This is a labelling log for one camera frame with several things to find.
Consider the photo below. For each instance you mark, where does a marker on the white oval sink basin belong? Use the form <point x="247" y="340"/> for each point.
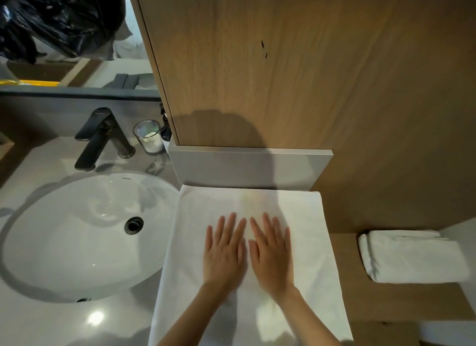
<point x="67" y="245"/>

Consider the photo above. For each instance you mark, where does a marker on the black sink drain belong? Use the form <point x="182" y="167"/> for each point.
<point x="134" y="225"/>

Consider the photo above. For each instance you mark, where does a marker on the person's left hand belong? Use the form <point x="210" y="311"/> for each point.
<point x="223" y="264"/>

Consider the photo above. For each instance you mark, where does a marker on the wall mirror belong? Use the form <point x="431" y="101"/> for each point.
<point x="111" y="74"/>

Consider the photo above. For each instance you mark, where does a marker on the wooden back panel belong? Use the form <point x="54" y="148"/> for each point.
<point x="334" y="78"/>

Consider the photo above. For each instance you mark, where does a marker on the person's left forearm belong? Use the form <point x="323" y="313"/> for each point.
<point x="189" y="319"/>

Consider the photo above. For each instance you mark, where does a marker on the grey stone backsplash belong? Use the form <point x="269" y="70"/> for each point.
<point x="241" y="167"/>

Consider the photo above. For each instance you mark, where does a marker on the person's right hand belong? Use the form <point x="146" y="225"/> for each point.
<point x="275" y="267"/>

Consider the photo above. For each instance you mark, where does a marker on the dark pump bottle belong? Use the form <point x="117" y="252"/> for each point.
<point x="166" y="128"/>

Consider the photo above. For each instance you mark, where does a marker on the white towel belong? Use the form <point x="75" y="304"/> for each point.
<point x="193" y="226"/>
<point x="412" y="258"/>

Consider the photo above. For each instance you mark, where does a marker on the black faucet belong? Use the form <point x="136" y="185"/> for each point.
<point x="96" y="134"/>

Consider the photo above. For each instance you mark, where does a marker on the glass jar with cotton pads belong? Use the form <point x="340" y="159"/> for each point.
<point x="149" y="137"/>

